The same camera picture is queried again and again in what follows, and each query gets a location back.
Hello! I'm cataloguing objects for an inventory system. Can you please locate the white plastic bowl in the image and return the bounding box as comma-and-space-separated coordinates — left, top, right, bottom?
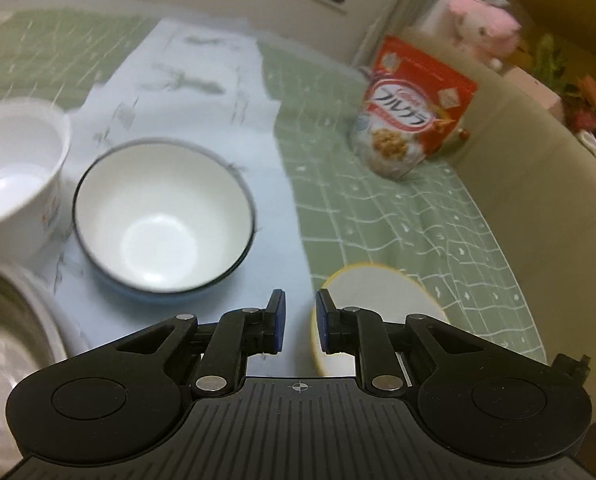
0, 99, 73, 261

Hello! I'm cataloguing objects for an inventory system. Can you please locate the red decorative item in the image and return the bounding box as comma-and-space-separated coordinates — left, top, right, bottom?
563, 75, 596, 136

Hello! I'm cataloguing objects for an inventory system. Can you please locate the green checked bed sheet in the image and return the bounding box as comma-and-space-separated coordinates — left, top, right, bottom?
0, 2, 551, 366

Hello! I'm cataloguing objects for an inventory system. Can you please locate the red cereal bag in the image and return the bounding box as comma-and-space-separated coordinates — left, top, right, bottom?
349, 35, 479, 181

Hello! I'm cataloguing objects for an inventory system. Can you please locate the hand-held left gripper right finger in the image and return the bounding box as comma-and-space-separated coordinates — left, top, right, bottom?
315, 289, 490, 395

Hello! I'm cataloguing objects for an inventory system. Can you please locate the pink box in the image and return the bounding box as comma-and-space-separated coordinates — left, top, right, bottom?
503, 65, 563, 117

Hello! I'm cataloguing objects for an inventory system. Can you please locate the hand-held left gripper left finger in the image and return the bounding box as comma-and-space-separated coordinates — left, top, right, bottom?
113, 289, 287, 400

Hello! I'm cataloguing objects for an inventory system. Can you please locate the white deer print cloth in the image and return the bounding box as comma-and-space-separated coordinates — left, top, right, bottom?
0, 17, 319, 378

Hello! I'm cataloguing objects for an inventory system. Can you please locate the stainless steel bowl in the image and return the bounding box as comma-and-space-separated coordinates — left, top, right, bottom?
0, 255, 91, 480

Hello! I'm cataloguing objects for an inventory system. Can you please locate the yellow rimmed plate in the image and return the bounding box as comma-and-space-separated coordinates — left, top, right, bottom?
310, 261, 451, 378

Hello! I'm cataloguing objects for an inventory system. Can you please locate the beige padded headboard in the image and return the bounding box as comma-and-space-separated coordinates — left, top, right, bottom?
403, 27, 596, 426

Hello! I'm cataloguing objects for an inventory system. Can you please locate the pink plush toy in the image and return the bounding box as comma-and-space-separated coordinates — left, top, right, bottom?
448, 0, 523, 68

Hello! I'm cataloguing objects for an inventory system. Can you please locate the green artificial plant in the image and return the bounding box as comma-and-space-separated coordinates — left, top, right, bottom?
535, 34, 579, 88

